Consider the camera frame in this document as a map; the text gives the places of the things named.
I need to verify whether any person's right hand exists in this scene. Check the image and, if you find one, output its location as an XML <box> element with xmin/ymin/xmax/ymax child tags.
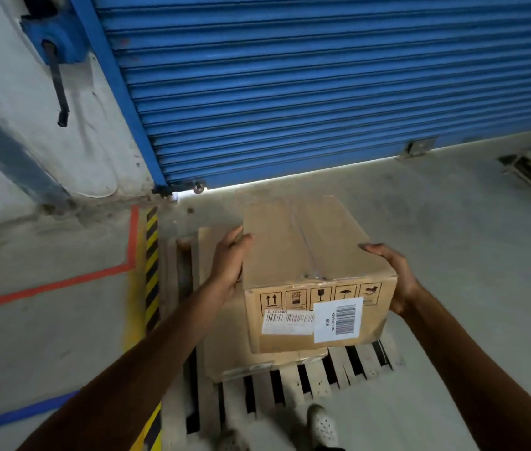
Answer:
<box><xmin>357</xmin><ymin>242</ymin><xmax>422</xmax><ymax>319</ymax></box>

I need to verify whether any person's left forearm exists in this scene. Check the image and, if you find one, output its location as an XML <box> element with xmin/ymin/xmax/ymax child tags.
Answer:
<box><xmin>15</xmin><ymin>281</ymin><xmax>230</xmax><ymax>451</ymax></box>

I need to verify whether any blue shutter crank gearbox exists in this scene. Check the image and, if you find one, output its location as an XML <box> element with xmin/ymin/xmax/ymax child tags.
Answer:
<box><xmin>19</xmin><ymin>0</ymin><xmax>93</xmax><ymax>67</ymax></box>

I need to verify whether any blue roller shutter door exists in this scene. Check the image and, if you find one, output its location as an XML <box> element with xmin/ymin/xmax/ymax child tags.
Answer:
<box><xmin>88</xmin><ymin>0</ymin><xmax>531</xmax><ymax>190</ymax></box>

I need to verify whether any white perforated left shoe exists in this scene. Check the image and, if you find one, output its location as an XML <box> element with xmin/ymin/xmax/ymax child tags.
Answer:
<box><xmin>215</xmin><ymin>428</ymin><xmax>251</xmax><ymax>451</ymax></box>

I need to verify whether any white perforated shoe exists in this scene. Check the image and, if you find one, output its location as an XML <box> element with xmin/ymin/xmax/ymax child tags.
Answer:
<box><xmin>215</xmin><ymin>428</ymin><xmax>251</xmax><ymax>451</ymax></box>
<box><xmin>306</xmin><ymin>403</ymin><xmax>340</xmax><ymax>450</ymax></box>

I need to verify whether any blue floor tape line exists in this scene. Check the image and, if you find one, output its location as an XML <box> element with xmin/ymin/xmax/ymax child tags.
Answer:
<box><xmin>0</xmin><ymin>390</ymin><xmax>82</xmax><ymax>439</ymax></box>

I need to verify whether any cardboard box white label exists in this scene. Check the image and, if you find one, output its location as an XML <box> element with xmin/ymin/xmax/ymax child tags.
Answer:
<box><xmin>195</xmin><ymin>224</ymin><xmax>247</xmax><ymax>283</ymax></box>

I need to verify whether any white perforated right shoe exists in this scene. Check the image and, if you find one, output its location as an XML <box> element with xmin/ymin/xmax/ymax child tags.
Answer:
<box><xmin>306</xmin><ymin>403</ymin><xmax>340</xmax><ymax>450</ymax></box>

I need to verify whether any red floor tape line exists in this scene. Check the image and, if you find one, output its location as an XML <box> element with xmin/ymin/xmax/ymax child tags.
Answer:
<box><xmin>0</xmin><ymin>205</ymin><xmax>142</xmax><ymax>316</ymax></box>

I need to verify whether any yellow black hazard tape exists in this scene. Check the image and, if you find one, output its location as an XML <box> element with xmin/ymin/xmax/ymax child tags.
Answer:
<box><xmin>141</xmin><ymin>205</ymin><xmax>164</xmax><ymax>451</ymax></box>

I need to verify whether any small brown cardboard box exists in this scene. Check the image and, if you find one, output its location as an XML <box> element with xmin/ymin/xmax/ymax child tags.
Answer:
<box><xmin>240</xmin><ymin>195</ymin><xmax>400</xmax><ymax>356</ymax></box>

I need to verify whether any person's left hand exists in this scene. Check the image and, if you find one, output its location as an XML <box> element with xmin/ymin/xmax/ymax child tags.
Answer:
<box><xmin>208</xmin><ymin>224</ymin><xmax>255</xmax><ymax>302</ymax></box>

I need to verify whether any white wall cable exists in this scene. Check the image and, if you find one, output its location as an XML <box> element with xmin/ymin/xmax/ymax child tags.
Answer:
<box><xmin>69</xmin><ymin>148</ymin><xmax>120</xmax><ymax>200</ymax></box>

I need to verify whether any blue shutter guide rail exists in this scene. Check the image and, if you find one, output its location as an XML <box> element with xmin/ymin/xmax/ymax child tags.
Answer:
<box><xmin>67</xmin><ymin>0</ymin><xmax>173</xmax><ymax>199</ymax></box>

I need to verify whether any cardboard box black print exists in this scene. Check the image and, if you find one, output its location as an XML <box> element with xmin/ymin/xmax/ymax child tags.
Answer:
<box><xmin>201</xmin><ymin>284</ymin><xmax>331</xmax><ymax>385</ymax></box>

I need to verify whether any person's right forearm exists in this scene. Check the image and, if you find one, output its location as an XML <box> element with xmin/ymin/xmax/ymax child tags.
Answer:
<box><xmin>400</xmin><ymin>286</ymin><xmax>531</xmax><ymax>451</ymax></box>

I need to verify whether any black crank handle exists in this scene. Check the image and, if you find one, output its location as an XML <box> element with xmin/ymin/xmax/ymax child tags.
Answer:
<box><xmin>41</xmin><ymin>39</ymin><xmax>71</xmax><ymax>129</ymax></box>

